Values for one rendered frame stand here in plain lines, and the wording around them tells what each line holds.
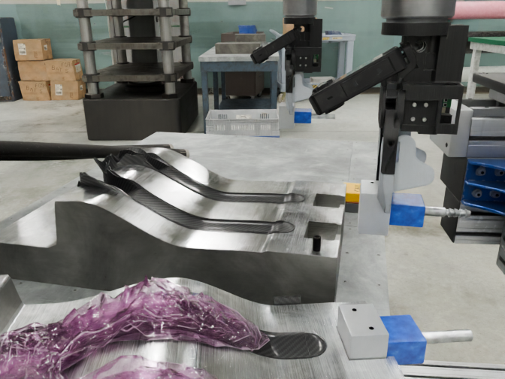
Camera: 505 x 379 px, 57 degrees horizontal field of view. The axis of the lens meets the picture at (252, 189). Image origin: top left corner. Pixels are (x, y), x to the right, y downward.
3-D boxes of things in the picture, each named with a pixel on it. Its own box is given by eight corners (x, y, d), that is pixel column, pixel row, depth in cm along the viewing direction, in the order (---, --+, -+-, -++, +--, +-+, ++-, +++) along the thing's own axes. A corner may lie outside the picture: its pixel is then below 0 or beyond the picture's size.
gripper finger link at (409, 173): (432, 220, 52) (439, 136, 51) (377, 216, 53) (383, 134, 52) (427, 215, 55) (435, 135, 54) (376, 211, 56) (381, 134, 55)
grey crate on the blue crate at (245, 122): (278, 125, 417) (278, 109, 411) (279, 137, 378) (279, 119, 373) (210, 125, 419) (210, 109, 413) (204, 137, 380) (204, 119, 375)
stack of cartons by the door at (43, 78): (88, 96, 698) (80, 37, 669) (80, 100, 668) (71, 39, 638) (31, 96, 701) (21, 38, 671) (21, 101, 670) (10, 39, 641)
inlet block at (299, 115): (334, 125, 114) (335, 103, 112) (334, 130, 109) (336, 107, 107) (280, 123, 116) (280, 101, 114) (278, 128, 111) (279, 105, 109)
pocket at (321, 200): (343, 216, 75) (345, 195, 74) (342, 231, 71) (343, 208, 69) (315, 214, 76) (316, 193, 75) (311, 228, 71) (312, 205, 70)
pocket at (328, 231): (340, 247, 66) (341, 223, 64) (337, 266, 61) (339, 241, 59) (307, 244, 66) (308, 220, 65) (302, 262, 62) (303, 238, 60)
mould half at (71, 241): (343, 231, 82) (348, 158, 78) (333, 320, 59) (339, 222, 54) (88, 208, 93) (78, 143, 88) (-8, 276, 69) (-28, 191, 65)
